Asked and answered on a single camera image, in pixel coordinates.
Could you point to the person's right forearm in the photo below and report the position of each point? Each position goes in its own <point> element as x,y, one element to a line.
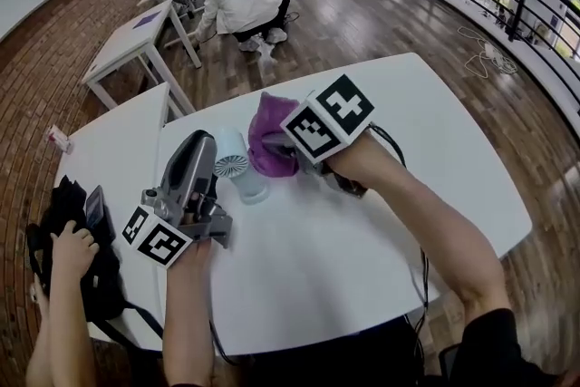
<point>417,217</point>

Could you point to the purple cloth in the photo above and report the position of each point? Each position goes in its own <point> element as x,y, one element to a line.
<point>272,127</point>

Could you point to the person's right hand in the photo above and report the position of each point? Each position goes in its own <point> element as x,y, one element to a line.
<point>349,186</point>

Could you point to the person's black clothing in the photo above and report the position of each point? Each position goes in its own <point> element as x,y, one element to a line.
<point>489,353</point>

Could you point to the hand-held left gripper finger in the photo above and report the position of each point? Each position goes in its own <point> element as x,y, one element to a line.
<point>179,163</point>
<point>204,158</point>

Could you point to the another person's forearm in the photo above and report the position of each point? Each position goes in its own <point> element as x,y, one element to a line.
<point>68,331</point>

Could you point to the person's left forearm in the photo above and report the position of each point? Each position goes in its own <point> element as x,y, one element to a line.
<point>188,322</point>

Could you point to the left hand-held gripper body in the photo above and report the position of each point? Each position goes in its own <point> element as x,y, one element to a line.
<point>158,240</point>

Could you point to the black backpack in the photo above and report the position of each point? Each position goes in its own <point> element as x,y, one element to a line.
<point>104,276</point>

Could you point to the purple paper sheet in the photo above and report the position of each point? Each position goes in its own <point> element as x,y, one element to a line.
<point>146,20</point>

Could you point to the black phone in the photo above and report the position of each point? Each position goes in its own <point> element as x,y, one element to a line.
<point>95,206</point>

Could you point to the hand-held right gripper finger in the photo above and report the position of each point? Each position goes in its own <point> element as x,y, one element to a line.
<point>281,145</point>

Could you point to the person's left hand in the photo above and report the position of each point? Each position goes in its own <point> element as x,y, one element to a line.
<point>198,205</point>

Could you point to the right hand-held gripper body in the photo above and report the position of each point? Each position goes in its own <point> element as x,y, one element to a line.
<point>326,122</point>

